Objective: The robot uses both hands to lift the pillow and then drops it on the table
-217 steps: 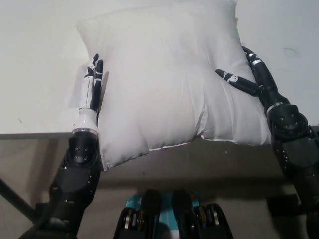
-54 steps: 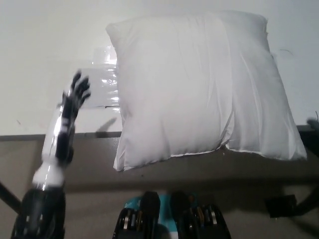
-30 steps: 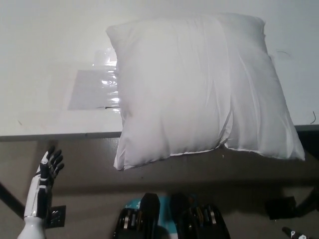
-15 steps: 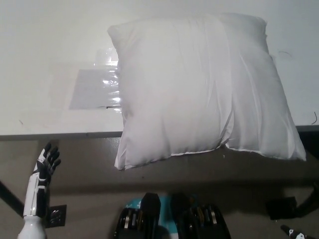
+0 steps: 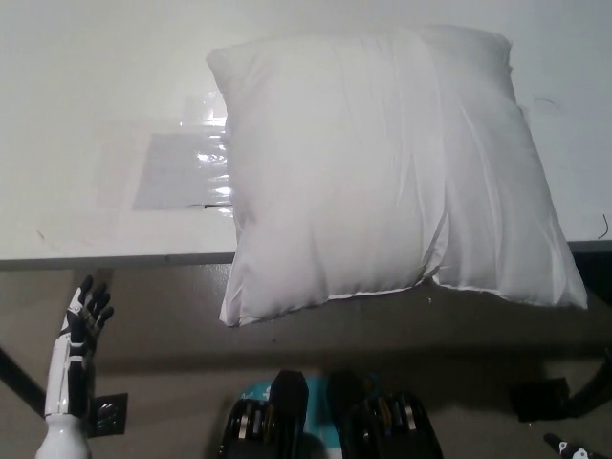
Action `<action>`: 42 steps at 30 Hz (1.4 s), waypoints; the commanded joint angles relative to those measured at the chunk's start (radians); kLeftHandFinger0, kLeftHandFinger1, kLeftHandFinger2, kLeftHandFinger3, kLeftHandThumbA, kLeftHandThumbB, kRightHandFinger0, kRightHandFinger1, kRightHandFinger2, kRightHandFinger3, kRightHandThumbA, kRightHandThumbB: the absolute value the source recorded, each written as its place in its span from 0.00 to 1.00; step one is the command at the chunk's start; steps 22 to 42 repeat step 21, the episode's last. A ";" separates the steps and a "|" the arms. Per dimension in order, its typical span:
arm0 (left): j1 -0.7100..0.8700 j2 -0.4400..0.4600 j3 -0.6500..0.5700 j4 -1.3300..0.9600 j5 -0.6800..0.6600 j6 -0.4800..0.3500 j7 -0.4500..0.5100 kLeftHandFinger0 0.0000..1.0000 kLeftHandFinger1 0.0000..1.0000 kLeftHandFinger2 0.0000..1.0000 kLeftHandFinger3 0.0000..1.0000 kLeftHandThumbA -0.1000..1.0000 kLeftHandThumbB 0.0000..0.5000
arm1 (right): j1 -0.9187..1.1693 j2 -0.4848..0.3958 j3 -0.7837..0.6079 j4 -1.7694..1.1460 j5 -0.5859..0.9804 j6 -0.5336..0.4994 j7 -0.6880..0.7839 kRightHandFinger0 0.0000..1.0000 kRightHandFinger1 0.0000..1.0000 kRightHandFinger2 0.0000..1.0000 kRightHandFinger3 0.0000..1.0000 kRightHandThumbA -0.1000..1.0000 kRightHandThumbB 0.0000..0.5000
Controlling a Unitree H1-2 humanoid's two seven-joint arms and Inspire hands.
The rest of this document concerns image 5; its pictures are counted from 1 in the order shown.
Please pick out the thin black curved thread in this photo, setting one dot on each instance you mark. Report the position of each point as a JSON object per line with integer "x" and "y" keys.
{"x": 545, "y": 100}

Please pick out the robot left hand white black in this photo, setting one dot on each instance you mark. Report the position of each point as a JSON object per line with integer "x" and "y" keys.
{"x": 62, "y": 378}

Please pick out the white square pillow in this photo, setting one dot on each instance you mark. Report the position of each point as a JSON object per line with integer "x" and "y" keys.
{"x": 382, "y": 181}

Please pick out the robot torso black teal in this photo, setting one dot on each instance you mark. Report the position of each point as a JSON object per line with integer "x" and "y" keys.
{"x": 287, "y": 421}

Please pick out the black table leg with foot plate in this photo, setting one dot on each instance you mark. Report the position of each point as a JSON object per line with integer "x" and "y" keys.
{"x": 540, "y": 399}
{"x": 112, "y": 413}

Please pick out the clear plastic film sheet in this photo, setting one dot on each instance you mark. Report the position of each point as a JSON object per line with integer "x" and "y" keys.
{"x": 203, "y": 112}

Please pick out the robot right hand white black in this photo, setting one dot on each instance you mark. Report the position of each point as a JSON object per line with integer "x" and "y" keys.
{"x": 574, "y": 450}

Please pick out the thin black hooked thread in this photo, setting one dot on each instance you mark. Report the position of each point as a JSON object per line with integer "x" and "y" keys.
{"x": 605, "y": 225}

